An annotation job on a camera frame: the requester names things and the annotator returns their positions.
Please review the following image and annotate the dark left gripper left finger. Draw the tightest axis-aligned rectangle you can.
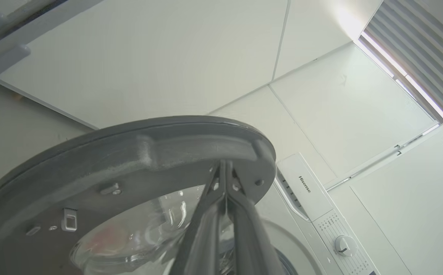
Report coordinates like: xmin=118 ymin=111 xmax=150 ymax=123
xmin=168 ymin=160 xmax=228 ymax=275

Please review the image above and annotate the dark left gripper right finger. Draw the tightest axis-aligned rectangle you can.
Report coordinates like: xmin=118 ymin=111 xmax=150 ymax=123
xmin=226 ymin=160 xmax=287 ymax=275

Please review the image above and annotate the round dark washing machine door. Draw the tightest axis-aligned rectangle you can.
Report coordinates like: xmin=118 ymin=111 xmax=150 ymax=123
xmin=0 ymin=116 xmax=277 ymax=275

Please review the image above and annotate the white front-load washing machine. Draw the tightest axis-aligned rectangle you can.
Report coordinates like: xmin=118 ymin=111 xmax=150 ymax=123
xmin=254 ymin=152 xmax=378 ymax=275

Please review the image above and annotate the white Hisense detergent drawer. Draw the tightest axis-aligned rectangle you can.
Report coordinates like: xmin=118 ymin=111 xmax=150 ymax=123
xmin=277 ymin=153 xmax=335 ymax=222

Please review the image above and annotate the white round program knob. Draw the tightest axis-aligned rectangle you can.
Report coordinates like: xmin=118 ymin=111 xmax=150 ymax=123
xmin=334 ymin=235 xmax=359 ymax=257

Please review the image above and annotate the grey slatted window blind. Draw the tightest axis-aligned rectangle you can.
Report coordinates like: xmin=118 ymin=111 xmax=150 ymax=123
xmin=359 ymin=0 xmax=443 ymax=146

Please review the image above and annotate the grey metal bar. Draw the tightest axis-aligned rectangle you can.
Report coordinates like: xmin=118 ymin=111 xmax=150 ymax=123
xmin=0 ymin=0 xmax=69 ymax=48

